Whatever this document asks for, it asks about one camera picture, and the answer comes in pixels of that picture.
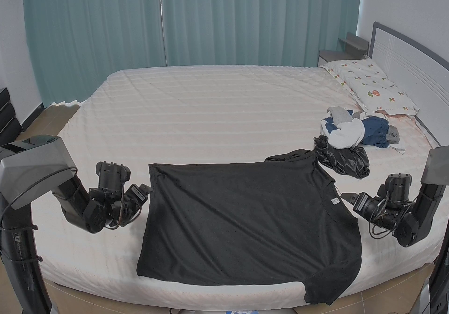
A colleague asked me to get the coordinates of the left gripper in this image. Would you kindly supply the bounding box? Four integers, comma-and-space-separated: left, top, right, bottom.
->
119, 184, 154, 225

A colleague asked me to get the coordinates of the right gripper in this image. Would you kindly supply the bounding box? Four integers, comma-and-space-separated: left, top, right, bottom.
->
341, 192, 387, 228

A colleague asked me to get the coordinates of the black T-shirt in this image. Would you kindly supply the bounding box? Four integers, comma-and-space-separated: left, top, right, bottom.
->
137, 149, 362, 306

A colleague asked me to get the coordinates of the pile of clothes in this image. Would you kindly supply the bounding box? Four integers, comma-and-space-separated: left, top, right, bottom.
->
321, 106, 406, 155

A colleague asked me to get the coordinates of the bed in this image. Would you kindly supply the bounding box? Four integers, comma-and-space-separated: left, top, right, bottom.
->
28, 21, 449, 310

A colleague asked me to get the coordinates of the black shiny garment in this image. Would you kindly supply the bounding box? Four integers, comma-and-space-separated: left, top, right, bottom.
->
313, 135, 370, 180

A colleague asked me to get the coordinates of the white printed pillow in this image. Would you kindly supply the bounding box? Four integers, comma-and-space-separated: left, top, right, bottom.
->
320, 58, 421, 117

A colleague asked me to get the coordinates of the grey bedside table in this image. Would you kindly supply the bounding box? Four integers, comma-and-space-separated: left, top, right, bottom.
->
319, 33, 369, 67

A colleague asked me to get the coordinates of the blue-green curtain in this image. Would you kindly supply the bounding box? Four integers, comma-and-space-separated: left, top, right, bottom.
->
159, 0, 362, 67
23, 0, 167, 107

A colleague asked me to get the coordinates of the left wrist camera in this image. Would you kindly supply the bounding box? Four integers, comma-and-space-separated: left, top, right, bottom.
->
131, 185, 148, 205

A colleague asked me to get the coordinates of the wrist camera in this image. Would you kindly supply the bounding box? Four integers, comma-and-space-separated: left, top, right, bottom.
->
353, 193, 369, 214
131, 185, 148, 205

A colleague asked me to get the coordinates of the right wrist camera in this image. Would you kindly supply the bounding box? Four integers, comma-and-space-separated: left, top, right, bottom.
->
353, 193, 369, 214

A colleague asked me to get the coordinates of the black cable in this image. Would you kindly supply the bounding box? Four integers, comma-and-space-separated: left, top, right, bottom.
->
368, 221, 395, 239

